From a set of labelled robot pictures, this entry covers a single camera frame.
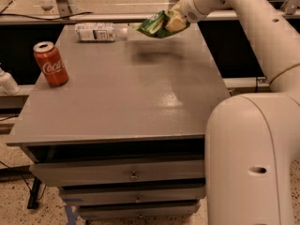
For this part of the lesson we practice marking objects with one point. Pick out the red Coca-Cola can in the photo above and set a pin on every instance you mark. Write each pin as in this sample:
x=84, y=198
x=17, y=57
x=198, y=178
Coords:
x=51, y=64

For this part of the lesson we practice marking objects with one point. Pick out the grey drawer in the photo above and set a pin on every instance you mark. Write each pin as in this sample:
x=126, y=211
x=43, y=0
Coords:
x=139, y=210
x=72, y=174
x=131, y=195

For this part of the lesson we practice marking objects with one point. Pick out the black floor stand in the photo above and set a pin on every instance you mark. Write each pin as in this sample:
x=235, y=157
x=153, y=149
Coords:
x=33, y=198

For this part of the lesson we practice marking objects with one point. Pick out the bottom grey drawer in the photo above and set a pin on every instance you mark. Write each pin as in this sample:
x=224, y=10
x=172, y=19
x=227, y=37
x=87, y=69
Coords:
x=139, y=210

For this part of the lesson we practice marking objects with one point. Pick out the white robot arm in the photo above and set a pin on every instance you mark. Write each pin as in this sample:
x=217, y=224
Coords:
x=251, y=140

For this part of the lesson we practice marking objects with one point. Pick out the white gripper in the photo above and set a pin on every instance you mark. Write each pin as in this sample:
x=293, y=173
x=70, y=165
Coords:
x=189, y=7

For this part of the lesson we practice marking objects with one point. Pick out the green rice chip bag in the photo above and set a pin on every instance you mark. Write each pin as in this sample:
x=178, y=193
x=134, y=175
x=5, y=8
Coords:
x=154, y=27

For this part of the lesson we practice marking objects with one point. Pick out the grey drawer cabinet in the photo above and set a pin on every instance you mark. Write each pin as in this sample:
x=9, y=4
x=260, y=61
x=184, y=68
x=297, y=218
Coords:
x=136, y=99

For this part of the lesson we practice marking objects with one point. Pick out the middle grey drawer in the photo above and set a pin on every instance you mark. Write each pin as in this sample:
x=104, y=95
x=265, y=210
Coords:
x=131, y=195

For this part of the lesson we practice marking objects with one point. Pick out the white pipe at left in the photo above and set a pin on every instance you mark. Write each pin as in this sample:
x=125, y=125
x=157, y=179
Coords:
x=8, y=83

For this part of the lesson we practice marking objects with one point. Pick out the clear plastic water bottle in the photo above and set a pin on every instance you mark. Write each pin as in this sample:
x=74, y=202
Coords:
x=100, y=32

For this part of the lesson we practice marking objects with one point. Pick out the top grey drawer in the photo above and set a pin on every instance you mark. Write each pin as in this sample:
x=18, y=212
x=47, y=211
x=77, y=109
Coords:
x=72, y=174

